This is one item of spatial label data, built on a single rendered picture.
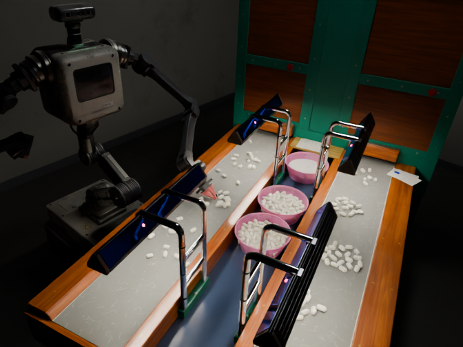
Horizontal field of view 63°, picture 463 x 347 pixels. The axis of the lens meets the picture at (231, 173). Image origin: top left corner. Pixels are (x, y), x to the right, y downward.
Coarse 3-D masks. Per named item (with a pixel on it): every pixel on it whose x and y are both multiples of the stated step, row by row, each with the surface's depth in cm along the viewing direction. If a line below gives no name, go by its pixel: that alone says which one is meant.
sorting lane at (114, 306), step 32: (224, 160) 235; (160, 224) 181; (192, 224) 182; (128, 256) 163; (160, 256) 164; (192, 256) 165; (96, 288) 148; (128, 288) 148; (160, 288) 149; (64, 320) 135; (96, 320) 136; (128, 320) 136
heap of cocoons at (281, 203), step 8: (264, 200) 201; (272, 200) 202; (280, 200) 205; (288, 200) 202; (296, 200) 205; (272, 208) 195; (280, 208) 196; (288, 208) 196; (296, 208) 197; (304, 208) 198
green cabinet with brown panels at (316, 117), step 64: (256, 0) 231; (320, 0) 214; (384, 0) 201; (448, 0) 189; (256, 64) 249; (320, 64) 231; (384, 64) 216; (448, 64) 202; (320, 128) 251; (384, 128) 233; (448, 128) 216
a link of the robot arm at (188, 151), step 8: (192, 112) 215; (184, 120) 217; (192, 120) 215; (184, 128) 211; (192, 128) 211; (184, 136) 205; (192, 136) 208; (184, 144) 201; (192, 144) 205; (184, 152) 196; (176, 160) 198; (184, 160) 193; (184, 168) 196
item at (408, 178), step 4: (392, 172) 227; (396, 172) 226; (400, 172) 227; (404, 172) 227; (392, 176) 223; (396, 176) 223; (400, 176) 223; (404, 176) 223; (408, 176) 223; (412, 176) 224; (416, 176) 224; (404, 180) 219; (408, 180) 219; (412, 180) 220; (416, 180) 220; (420, 180) 220; (408, 184) 216; (412, 184) 216
